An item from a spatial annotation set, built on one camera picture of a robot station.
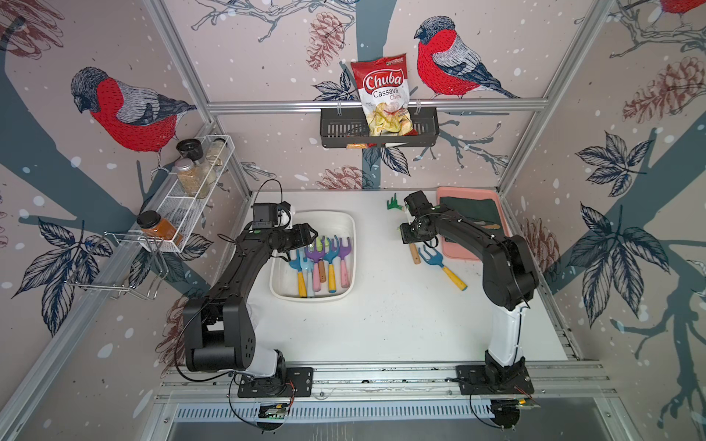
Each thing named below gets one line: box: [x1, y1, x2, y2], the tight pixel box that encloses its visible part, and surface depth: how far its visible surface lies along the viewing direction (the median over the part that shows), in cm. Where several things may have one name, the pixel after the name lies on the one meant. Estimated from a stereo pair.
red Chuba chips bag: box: [350, 53, 418, 136], surface depth 85 cm
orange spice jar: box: [136, 210, 183, 246], surface depth 62 cm
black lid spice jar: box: [175, 137, 205, 165], surface depth 76 cm
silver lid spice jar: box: [174, 158, 210, 199], surface depth 74 cm
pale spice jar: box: [205, 137, 228, 167], surface depth 87 cm
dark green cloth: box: [440, 197, 505, 237], surface depth 116 cm
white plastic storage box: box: [269, 210, 356, 303], surface depth 93 cm
